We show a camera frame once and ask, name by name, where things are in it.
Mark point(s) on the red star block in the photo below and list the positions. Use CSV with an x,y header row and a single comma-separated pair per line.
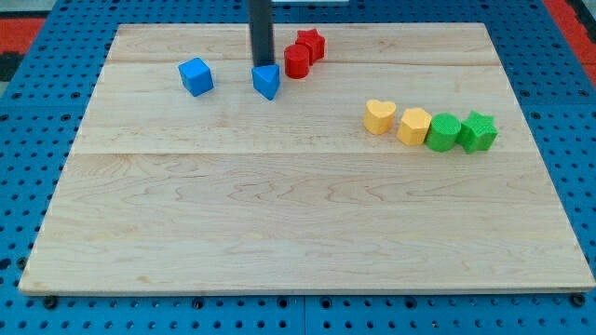
x,y
314,42

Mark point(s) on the green star block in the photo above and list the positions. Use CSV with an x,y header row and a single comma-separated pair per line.
x,y
477,132

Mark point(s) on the light wooden board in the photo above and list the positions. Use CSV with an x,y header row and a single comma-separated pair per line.
x,y
228,193

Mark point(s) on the blue triangle block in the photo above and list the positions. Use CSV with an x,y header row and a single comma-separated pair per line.
x,y
266,80

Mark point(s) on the yellow heart block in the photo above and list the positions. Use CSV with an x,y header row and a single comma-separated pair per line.
x,y
379,116

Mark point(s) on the red cylinder block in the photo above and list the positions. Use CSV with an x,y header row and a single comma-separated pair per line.
x,y
297,61

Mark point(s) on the yellow pentagon block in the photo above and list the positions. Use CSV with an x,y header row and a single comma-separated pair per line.
x,y
414,126

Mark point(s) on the blue cube block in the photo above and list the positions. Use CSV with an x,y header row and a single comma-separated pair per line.
x,y
196,76

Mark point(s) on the green cylinder block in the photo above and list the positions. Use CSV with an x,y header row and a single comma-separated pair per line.
x,y
443,132

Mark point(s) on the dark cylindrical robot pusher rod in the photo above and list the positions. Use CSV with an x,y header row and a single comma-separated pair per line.
x,y
260,16

